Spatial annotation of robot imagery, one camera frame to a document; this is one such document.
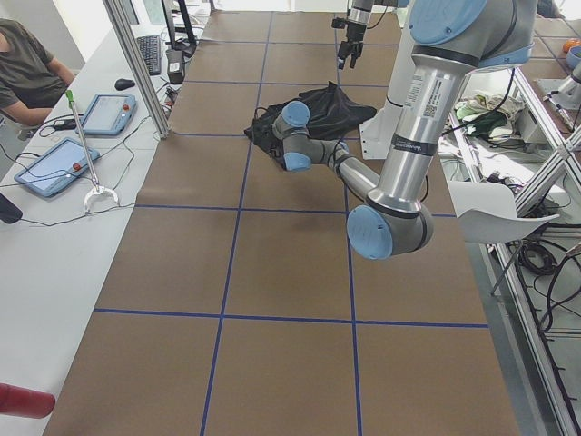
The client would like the aluminium frame post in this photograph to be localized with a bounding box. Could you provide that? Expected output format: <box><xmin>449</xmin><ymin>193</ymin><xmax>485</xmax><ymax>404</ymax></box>
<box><xmin>103</xmin><ymin>0</ymin><xmax>170</xmax><ymax>139</ymax></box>

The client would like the black keyboard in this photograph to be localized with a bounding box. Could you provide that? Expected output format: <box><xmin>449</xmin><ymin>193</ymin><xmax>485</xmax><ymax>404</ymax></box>
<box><xmin>135</xmin><ymin>35</ymin><xmax>162</xmax><ymax>75</ymax></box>

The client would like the near blue teach pendant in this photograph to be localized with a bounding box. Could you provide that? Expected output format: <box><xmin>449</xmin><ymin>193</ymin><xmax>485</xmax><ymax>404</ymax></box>
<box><xmin>14</xmin><ymin>138</ymin><xmax>88</xmax><ymax>198</ymax></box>

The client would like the black power box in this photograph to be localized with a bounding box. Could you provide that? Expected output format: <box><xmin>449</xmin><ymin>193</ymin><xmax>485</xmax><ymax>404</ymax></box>
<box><xmin>165</xmin><ymin>49</ymin><xmax>185</xmax><ymax>84</ymax></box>

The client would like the seated person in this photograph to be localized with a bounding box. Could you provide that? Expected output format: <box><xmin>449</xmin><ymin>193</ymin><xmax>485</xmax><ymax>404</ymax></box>
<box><xmin>1</xmin><ymin>18</ymin><xmax>75</xmax><ymax>126</ymax></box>

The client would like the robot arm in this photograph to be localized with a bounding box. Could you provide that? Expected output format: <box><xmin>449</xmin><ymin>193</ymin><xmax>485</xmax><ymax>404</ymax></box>
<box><xmin>271</xmin><ymin>1</ymin><xmax>537</xmax><ymax>260</ymax></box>
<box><xmin>331</xmin><ymin>0</ymin><xmax>409</xmax><ymax>70</ymax></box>

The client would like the black graphic t-shirt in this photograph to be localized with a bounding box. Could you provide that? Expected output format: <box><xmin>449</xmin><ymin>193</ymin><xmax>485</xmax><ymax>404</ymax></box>
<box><xmin>244</xmin><ymin>82</ymin><xmax>377</xmax><ymax>171</ymax></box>

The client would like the white chair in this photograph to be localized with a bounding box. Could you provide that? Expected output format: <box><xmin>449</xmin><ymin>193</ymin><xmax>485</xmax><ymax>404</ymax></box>
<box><xmin>448</xmin><ymin>181</ymin><xmax>559</xmax><ymax>244</ymax></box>

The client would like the red cylinder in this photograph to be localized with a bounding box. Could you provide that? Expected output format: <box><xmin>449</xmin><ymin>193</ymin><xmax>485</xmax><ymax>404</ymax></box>
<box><xmin>1</xmin><ymin>383</ymin><xmax>56</xmax><ymax>419</ymax></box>

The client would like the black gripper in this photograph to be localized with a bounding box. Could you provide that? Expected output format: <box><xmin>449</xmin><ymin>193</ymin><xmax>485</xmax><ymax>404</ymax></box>
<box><xmin>337</xmin><ymin>21</ymin><xmax>367</xmax><ymax>70</ymax></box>

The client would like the black computer mouse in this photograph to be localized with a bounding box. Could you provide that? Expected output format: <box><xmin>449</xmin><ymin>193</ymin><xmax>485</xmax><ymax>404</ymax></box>
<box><xmin>114</xmin><ymin>78</ymin><xmax>135</xmax><ymax>91</ymax></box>

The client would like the blue teach pendant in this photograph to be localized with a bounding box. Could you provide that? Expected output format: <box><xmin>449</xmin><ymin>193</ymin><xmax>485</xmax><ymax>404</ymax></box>
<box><xmin>81</xmin><ymin>94</ymin><xmax>137</xmax><ymax>136</ymax></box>
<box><xmin>14</xmin><ymin>138</ymin><xmax>88</xmax><ymax>198</ymax></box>

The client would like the far blue teach pendant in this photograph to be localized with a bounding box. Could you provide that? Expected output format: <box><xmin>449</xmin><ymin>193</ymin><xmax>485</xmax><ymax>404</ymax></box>
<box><xmin>81</xmin><ymin>94</ymin><xmax>137</xmax><ymax>136</ymax></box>

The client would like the reacher grabber stick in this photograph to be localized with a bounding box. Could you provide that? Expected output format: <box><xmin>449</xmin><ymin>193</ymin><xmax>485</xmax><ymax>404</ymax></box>
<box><xmin>64</xmin><ymin>89</ymin><xmax>121</xmax><ymax>213</ymax></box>

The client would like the pile of clothes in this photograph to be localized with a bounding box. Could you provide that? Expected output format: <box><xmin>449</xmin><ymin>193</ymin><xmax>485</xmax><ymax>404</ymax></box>
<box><xmin>454</xmin><ymin>91</ymin><xmax>525</xmax><ymax>144</ymax></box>

